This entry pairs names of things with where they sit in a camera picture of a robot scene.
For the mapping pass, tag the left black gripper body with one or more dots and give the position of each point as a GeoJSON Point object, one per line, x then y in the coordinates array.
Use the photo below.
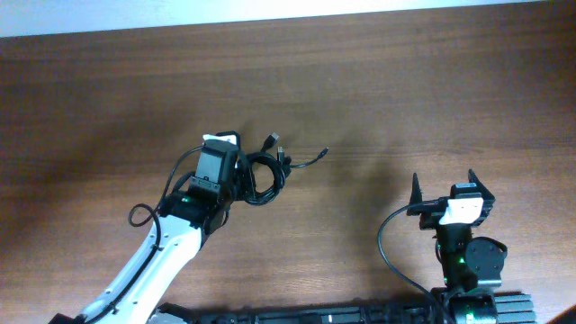
{"type": "Point", "coordinates": [243, 186]}

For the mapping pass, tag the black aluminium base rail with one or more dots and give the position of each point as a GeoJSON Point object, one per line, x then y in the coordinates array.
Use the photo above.
{"type": "Point", "coordinates": [502, 309]}

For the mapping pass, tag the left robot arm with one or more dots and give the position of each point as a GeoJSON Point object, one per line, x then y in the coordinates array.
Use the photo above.
{"type": "Point", "coordinates": [198, 204]}

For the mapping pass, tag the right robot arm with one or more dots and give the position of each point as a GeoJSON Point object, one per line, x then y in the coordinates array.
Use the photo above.
{"type": "Point", "coordinates": [471, 265]}

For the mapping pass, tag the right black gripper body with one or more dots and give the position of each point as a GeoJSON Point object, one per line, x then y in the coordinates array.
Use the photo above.
{"type": "Point", "coordinates": [432, 217]}

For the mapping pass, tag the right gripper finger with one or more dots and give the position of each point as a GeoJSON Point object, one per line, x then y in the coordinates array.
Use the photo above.
{"type": "Point", "coordinates": [482, 189]}
{"type": "Point", "coordinates": [415, 199]}

